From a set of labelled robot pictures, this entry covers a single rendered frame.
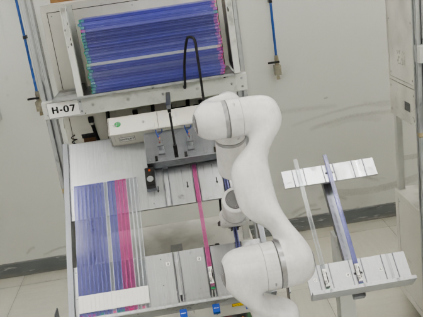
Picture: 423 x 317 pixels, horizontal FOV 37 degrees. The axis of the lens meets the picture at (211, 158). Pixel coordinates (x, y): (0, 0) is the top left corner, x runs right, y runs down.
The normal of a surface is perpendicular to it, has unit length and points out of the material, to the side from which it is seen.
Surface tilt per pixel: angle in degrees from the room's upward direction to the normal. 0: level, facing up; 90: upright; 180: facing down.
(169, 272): 43
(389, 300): 0
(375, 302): 0
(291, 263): 66
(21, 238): 90
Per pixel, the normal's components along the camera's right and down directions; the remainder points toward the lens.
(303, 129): 0.08, 0.29
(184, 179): -0.05, -0.50
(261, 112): 0.04, -0.16
